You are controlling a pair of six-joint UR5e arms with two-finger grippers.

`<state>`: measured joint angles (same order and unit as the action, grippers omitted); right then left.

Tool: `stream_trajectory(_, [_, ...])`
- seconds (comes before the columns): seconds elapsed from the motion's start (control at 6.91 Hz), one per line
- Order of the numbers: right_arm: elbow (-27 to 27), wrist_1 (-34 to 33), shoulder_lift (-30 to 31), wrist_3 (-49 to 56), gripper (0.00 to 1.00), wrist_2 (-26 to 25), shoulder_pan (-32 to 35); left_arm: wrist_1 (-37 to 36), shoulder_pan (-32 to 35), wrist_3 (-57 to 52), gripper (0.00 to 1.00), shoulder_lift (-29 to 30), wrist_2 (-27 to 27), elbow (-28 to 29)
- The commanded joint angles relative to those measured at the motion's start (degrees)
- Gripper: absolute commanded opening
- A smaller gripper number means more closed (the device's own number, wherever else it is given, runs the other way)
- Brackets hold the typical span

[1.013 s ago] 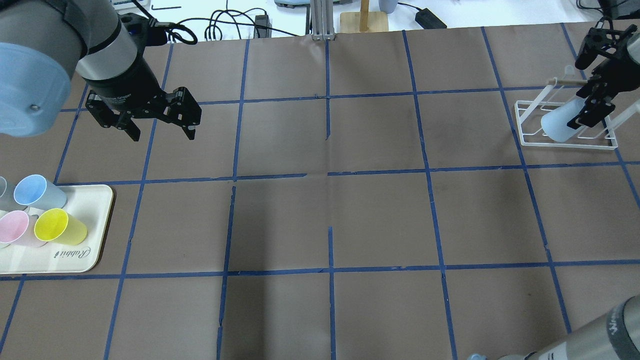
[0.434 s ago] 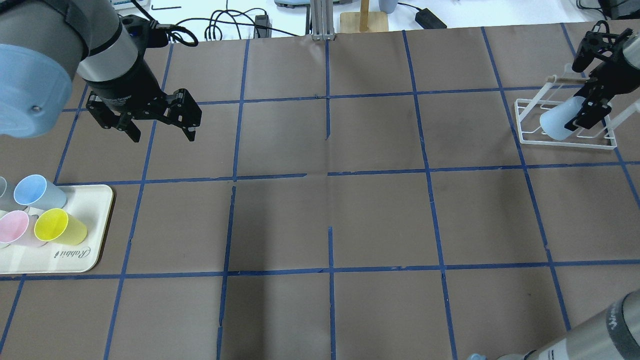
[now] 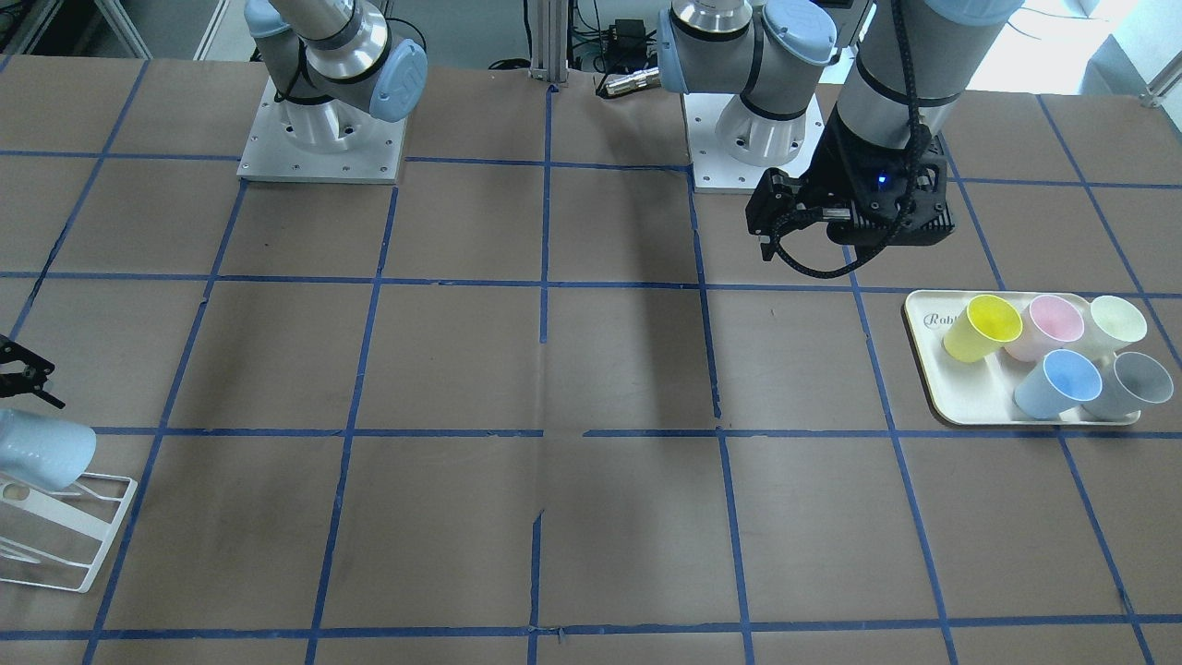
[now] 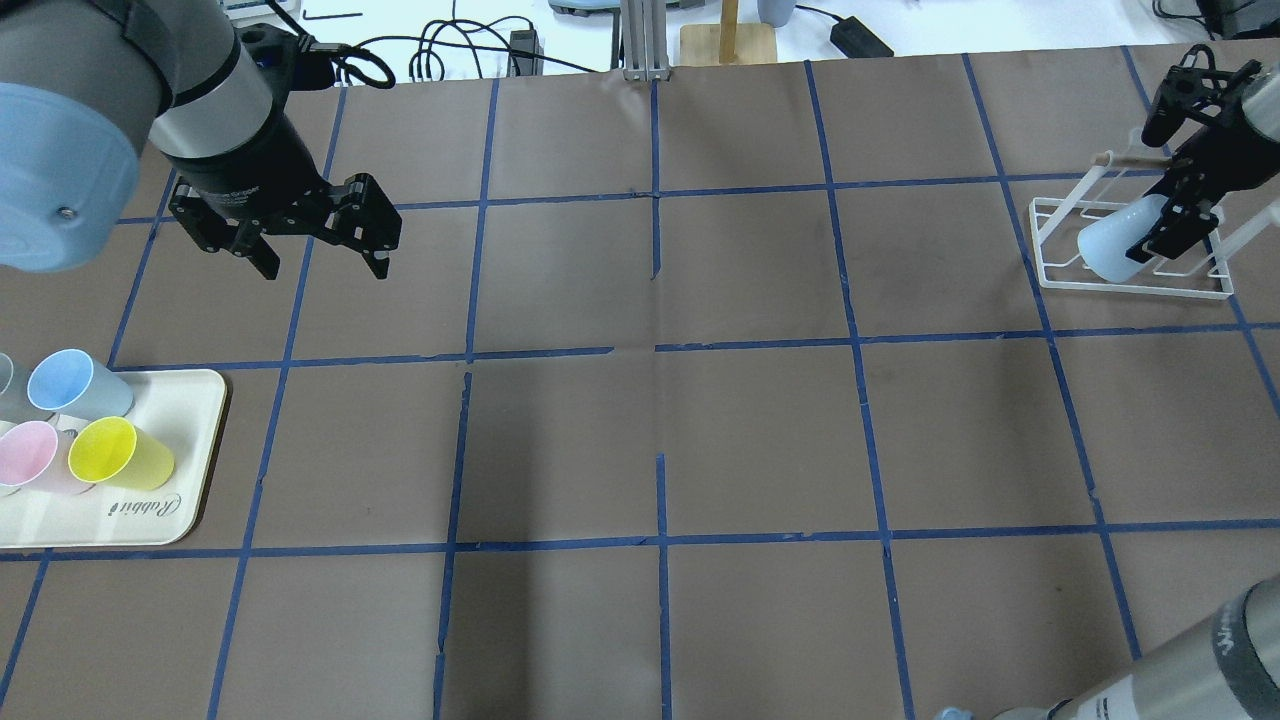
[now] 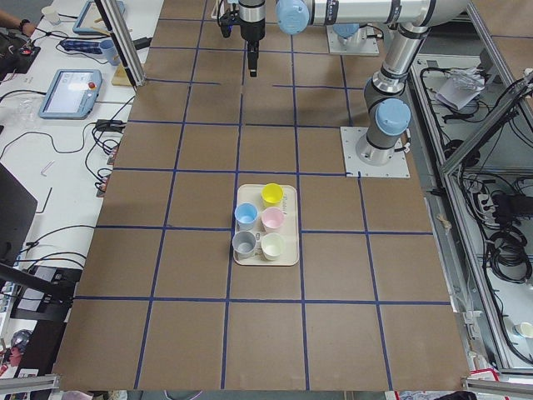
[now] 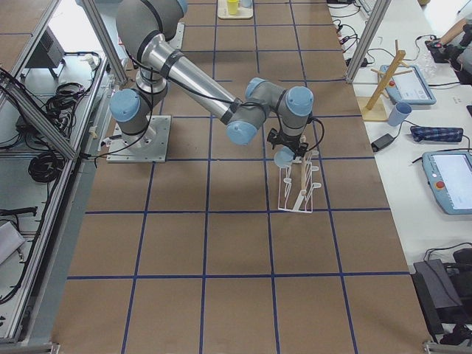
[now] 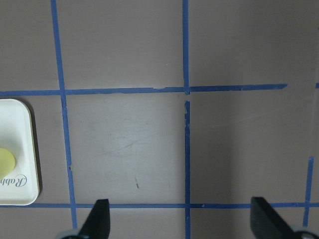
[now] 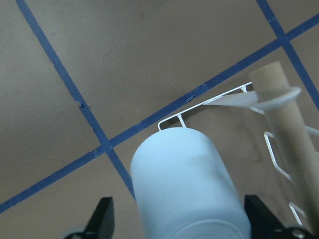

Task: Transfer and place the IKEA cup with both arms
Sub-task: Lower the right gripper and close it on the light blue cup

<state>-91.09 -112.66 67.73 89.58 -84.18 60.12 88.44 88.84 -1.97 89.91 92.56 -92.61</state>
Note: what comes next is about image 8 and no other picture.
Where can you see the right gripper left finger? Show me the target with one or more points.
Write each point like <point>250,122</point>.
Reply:
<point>102,222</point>

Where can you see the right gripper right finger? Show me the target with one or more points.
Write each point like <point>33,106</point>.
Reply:
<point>264,224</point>

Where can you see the light blue cup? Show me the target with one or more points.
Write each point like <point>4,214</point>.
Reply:
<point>183,190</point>

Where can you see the wooden rack dowel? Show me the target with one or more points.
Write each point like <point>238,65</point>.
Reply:
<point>278,102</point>

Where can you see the white wire cup rack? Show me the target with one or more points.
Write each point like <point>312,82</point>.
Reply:
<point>250,150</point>

